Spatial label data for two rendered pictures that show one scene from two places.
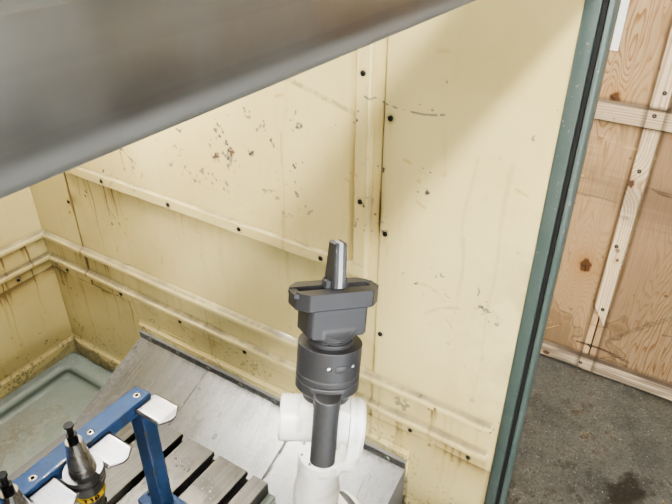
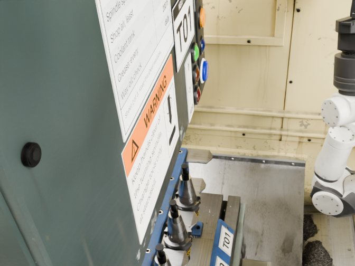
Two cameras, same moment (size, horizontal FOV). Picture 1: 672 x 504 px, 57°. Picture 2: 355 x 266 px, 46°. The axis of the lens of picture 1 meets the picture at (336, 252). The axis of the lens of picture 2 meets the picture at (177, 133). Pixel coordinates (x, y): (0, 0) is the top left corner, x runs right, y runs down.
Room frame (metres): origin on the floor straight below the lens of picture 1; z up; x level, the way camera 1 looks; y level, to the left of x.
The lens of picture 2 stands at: (0.02, 0.62, 1.95)
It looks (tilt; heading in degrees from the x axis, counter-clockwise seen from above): 38 degrees down; 343
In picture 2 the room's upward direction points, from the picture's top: 5 degrees counter-clockwise
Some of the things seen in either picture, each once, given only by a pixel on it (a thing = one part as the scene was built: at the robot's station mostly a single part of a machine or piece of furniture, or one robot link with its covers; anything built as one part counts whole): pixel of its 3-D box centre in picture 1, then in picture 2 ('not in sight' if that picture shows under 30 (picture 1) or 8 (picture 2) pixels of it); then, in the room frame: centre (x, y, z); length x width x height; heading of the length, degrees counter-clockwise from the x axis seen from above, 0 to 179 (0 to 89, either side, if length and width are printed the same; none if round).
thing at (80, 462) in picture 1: (78, 455); (186, 187); (0.67, 0.41, 1.26); 0.04 x 0.04 x 0.07
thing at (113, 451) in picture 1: (111, 451); (192, 184); (0.71, 0.38, 1.21); 0.07 x 0.05 x 0.01; 57
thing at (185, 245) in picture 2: not in sight; (177, 238); (0.57, 0.47, 1.21); 0.06 x 0.06 x 0.03
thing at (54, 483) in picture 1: (55, 498); (182, 219); (0.62, 0.44, 1.21); 0.07 x 0.05 x 0.01; 57
